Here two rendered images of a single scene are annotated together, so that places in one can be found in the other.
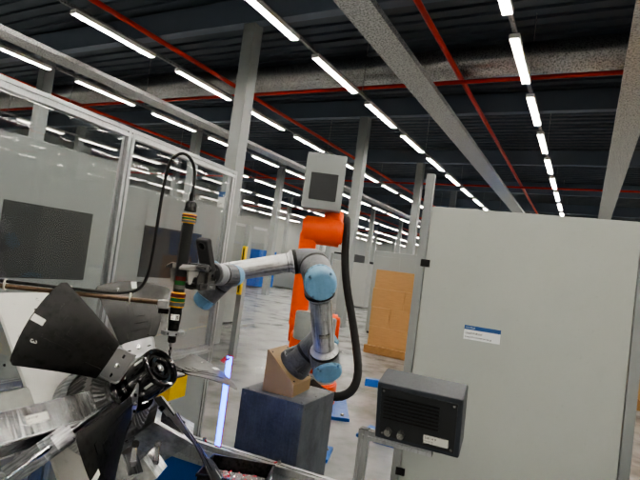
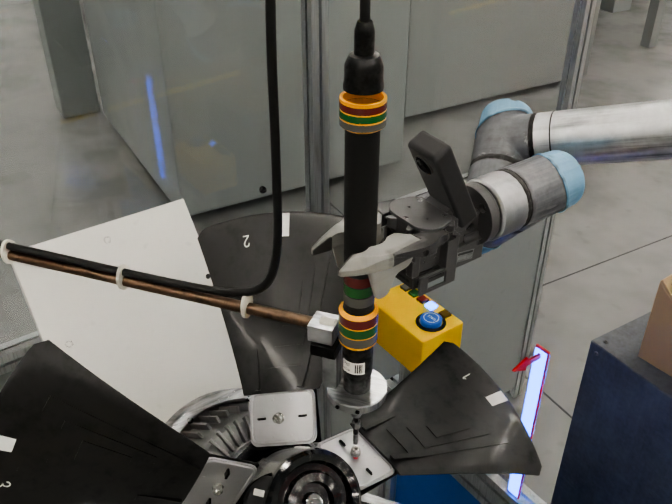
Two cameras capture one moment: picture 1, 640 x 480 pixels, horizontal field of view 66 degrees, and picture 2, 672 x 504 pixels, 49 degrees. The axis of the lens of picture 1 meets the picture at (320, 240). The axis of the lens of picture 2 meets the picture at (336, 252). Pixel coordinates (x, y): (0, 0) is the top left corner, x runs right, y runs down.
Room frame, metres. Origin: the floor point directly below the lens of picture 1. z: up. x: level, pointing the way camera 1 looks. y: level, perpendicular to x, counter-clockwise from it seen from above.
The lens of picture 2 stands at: (0.95, 0.09, 1.91)
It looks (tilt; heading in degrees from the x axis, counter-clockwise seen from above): 33 degrees down; 32
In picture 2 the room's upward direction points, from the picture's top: straight up
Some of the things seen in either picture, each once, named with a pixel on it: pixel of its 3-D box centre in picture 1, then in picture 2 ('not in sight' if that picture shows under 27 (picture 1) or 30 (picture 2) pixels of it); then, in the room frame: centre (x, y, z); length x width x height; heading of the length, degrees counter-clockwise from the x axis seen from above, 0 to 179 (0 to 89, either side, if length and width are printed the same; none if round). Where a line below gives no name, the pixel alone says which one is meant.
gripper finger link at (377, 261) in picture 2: (190, 274); (380, 274); (1.49, 0.38, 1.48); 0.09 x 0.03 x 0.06; 168
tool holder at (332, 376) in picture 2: (171, 317); (349, 359); (1.50, 0.41, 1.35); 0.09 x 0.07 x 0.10; 102
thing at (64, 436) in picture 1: (60, 439); not in sight; (1.18, 0.54, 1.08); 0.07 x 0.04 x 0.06; 168
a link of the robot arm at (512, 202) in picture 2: (215, 273); (488, 206); (1.68, 0.33, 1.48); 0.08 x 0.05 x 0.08; 68
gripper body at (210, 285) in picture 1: (202, 275); (437, 233); (1.60, 0.36, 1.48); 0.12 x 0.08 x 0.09; 158
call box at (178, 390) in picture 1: (161, 384); (413, 330); (1.94, 0.54, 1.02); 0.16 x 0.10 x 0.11; 67
